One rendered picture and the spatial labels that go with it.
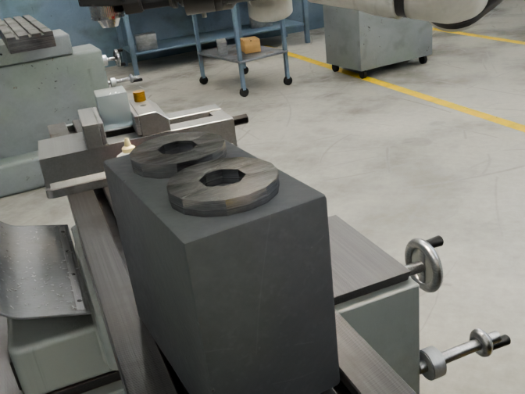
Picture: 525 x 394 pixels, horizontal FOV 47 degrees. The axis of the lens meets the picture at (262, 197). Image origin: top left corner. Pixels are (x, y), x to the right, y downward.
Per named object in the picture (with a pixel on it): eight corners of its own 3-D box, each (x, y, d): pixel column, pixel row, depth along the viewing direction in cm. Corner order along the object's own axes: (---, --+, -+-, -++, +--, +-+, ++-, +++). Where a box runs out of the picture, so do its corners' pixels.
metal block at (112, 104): (128, 116, 111) (122, 85, 109) (133, 124, 106) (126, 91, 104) (100, 122, 110) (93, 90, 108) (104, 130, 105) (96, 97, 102)
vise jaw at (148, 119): (158, 114, 116) (155, 94, 115) (171, 130, 106) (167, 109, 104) (127, 120, 115) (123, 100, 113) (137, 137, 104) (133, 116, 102)
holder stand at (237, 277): (234, 279, 71) (210, 119, 63) (342, 384, 53) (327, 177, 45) (137, 316, 67) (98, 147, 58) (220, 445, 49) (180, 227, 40)
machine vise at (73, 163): (219, 134, 124) (212, 82, 119) (241, 155, 111) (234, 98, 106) (45, 172, 114) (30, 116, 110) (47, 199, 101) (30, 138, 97)
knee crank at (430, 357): (497, 335, 125) (498, 312, 123) (518, 352, 120) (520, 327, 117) (408, 371, 118) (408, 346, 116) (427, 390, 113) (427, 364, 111)
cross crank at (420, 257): (423, 270, 134) (423, 223, 129) (458, 295, 124) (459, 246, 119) (362, 291, 129) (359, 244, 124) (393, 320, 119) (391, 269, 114)
